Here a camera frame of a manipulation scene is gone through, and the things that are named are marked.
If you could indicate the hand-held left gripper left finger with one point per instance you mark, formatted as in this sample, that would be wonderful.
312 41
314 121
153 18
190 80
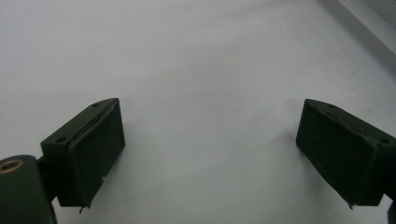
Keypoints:
90 149

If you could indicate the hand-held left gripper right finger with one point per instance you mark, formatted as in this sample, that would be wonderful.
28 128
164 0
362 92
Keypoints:
342 152

